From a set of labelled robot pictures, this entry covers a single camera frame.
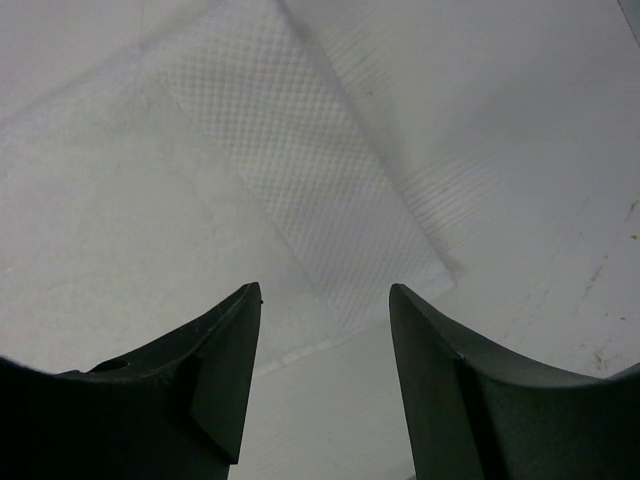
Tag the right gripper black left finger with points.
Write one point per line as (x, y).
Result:
(174, 408)

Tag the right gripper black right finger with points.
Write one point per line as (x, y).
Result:
(477, 410)

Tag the white towel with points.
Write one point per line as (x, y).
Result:
(221, 153)

